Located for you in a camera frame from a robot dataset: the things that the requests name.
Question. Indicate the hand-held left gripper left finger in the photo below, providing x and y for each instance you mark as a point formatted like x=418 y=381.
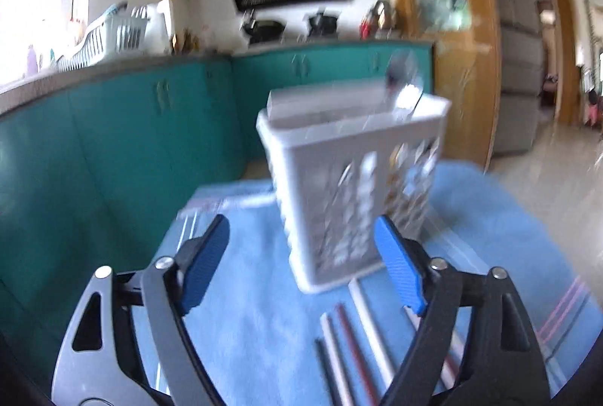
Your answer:
x=207 y=264

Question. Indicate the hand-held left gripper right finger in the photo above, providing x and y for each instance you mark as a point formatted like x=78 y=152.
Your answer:
x=398 y=264

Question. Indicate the pale beige chopstick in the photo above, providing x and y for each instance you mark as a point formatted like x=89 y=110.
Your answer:
x=372 y=330

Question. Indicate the red chopstick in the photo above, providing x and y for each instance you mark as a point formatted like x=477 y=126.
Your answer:
x=355 y=354

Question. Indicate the grey white chopstick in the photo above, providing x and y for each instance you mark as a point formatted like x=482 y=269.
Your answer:
x=335 y=359

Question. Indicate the white plastic utensil basket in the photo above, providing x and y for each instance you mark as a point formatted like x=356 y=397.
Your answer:
x=320 y=180

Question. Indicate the pale pink chopstick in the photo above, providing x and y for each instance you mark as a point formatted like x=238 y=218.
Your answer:
x=450 y=370

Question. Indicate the black chopstick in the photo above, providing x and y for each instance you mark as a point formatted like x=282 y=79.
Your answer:
x=324 y=373

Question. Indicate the blue striped towel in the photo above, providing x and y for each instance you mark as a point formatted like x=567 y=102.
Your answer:
x=264 y=340

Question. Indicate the teal lower cabinets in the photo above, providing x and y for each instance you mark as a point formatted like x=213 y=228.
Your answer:
x=117 y=161

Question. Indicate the metal utensil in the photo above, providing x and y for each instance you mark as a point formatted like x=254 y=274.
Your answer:
x=400 y=74

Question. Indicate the brown sauce bottle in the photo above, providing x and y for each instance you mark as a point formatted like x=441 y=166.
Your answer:
x=188 y=42

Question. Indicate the wooden framed glass door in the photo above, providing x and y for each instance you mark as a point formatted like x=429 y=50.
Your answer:
x=485 y=57

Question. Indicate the grey refrigerator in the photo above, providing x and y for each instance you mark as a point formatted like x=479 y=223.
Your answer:
x=518 y=57

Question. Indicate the black wok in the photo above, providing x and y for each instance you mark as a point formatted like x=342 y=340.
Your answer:
x=264 y=29

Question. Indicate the white kitchen appliance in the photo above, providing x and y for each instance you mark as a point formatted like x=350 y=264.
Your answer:
x=159 y=26

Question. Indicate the white dish rack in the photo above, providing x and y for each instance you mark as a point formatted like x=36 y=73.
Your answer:
x=117 y=33

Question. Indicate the black cooking pot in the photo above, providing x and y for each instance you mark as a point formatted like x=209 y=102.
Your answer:
x=322 y=25

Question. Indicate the purple bottle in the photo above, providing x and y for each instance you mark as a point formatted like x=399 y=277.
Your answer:
x=31 y=59

